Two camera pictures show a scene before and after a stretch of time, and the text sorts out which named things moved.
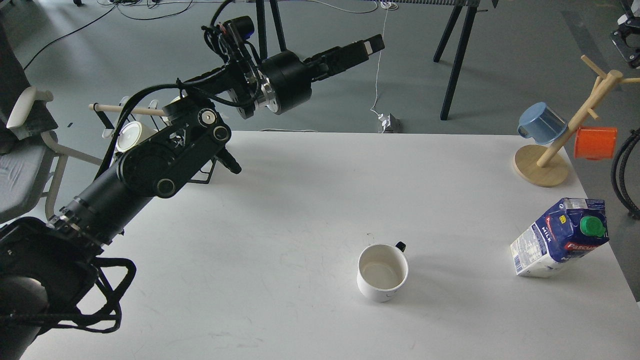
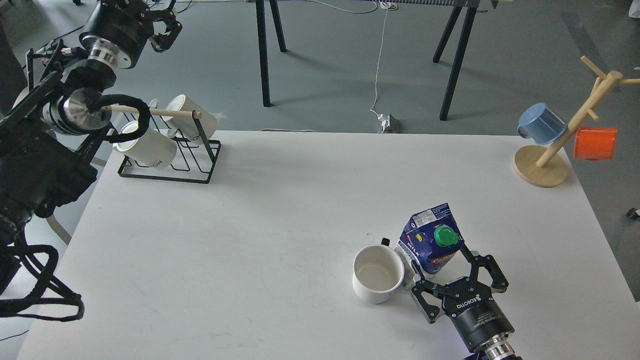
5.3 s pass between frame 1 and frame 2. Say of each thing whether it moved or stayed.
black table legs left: stayed
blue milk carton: moved
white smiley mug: stayed
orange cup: stayed
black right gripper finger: moved
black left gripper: moved
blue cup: stayed
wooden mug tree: stayed
